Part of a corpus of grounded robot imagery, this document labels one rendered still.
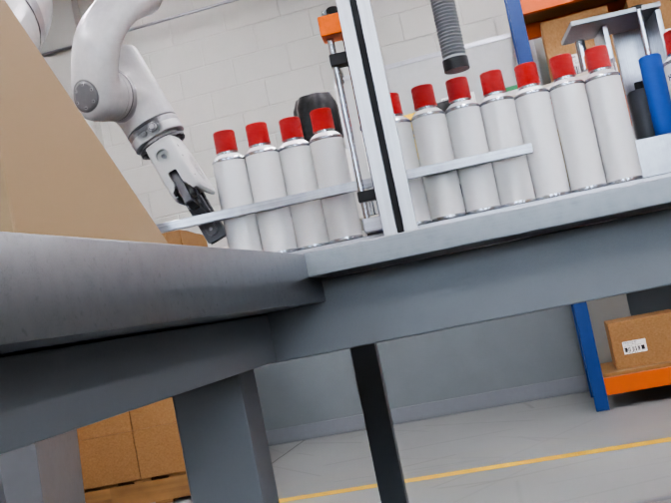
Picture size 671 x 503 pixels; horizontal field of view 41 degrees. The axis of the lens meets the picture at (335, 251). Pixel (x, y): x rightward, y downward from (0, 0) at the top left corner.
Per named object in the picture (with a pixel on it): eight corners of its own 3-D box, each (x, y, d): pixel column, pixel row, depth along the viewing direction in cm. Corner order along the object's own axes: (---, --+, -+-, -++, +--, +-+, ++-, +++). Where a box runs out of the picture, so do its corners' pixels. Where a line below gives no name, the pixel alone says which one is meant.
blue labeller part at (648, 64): (681, 161, 137) (657, 56, 138) (687, 158, 134) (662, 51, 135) (659, 166, 137) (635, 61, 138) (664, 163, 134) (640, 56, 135)
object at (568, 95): (604, 189, 134) (574, 57, 136) (610, 185, 129) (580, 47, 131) (569, 197, 135) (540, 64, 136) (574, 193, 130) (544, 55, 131)
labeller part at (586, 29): (645, 27, 147) (643, 21, 147) (661, 5, 136) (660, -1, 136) (561, 46, 149) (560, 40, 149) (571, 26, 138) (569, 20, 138)
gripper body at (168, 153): (170, 120, 135) (207, 183, 134) (188, 132, 145) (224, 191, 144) (128, 147, 135) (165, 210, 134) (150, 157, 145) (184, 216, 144)
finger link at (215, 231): (200, 195, 136) (222, 233, 135) (205, 197, 139) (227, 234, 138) (182, 206, 136) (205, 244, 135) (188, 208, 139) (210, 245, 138)
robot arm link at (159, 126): (166, 107, 135) (176, 124, 135) (183, 118, 144) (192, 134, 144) (120, 137, 136) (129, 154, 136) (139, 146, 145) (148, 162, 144)
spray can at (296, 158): (330, 248, 140) (305, 120, 141) (333, 244, 135) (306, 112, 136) (298, 253, 139) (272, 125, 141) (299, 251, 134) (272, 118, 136)
